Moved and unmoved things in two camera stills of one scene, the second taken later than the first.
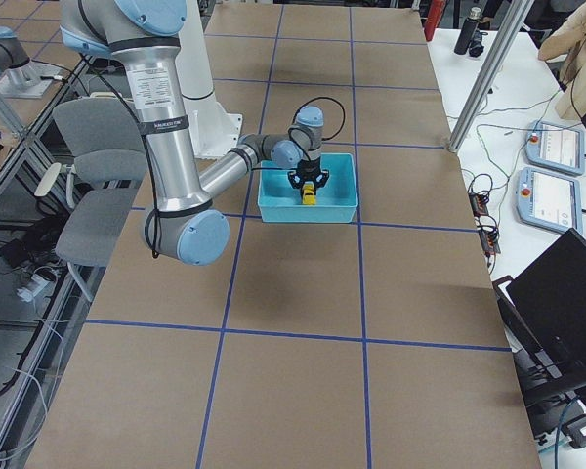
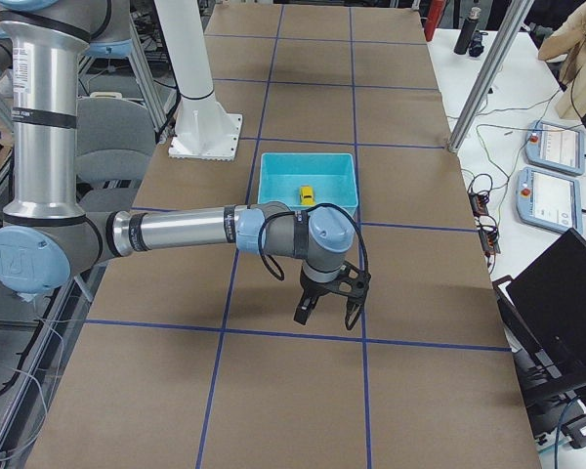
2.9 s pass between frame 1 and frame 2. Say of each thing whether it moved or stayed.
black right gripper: moved
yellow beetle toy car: stayed
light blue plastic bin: stayed
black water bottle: stayed
